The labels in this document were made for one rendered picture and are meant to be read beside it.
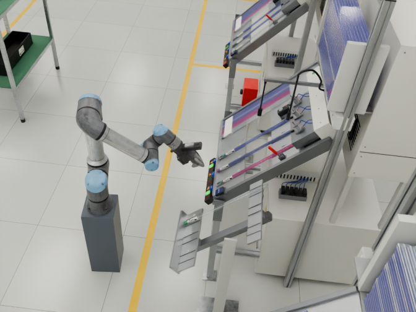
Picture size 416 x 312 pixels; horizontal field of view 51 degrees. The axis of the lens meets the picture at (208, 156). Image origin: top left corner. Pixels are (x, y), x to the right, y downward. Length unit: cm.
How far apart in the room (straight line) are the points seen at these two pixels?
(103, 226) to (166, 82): 226
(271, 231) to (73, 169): 174
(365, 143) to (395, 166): 21
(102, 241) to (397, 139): 170
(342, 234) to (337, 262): 27
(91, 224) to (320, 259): 137
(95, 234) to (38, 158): 128
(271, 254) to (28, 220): 170
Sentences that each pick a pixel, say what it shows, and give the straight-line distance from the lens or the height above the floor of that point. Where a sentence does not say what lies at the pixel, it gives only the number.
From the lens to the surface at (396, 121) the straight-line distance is 209.
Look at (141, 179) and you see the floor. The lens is 346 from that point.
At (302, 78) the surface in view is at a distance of 263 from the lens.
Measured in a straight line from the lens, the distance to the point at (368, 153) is 218.
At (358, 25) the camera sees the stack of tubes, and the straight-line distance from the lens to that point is 210.
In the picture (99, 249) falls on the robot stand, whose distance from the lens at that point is 278.
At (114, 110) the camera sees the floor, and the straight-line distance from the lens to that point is 414.
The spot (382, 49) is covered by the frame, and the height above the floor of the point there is 170.
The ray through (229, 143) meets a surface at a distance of 264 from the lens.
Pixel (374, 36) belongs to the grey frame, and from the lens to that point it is 178.
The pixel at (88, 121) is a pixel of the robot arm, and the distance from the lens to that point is 216.
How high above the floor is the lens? 250
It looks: 43 degrees down
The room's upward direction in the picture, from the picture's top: 5 degrees clockwise
